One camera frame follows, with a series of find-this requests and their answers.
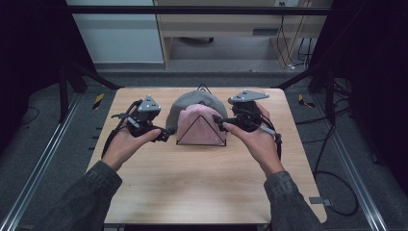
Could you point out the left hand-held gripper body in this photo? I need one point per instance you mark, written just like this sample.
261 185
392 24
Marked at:
142 123

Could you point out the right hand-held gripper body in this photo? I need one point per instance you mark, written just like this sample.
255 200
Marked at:
247 112

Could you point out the pink knit beanie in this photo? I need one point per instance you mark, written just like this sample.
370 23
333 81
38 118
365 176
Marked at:
194 110

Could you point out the grey knit beanie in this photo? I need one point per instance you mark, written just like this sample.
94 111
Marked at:
192 97

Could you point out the person's left hand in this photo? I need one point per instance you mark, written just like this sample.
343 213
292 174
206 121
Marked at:
126 147

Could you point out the person's right hand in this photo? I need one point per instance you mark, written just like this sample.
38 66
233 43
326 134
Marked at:
261 144

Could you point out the yellow black hazard tape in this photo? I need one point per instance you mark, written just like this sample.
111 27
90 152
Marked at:
304 101
98 100

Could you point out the white cabinet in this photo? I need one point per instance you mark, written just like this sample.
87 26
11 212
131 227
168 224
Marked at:
118 38

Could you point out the light wooden desk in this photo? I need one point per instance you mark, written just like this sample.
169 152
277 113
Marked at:
221 27

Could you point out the black curtain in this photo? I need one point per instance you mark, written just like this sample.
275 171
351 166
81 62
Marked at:
32 48
375 64

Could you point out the black metal frame stand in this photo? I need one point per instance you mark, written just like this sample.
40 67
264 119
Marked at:
329 96
63 93

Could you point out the aluminium floor rail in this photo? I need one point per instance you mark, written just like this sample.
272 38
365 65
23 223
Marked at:
41 157
349 163

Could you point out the black horizontal frame bar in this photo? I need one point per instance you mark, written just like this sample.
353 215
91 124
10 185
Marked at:
192 10

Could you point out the grey metal table bracket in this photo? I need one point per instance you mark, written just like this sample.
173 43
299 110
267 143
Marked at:
320 201

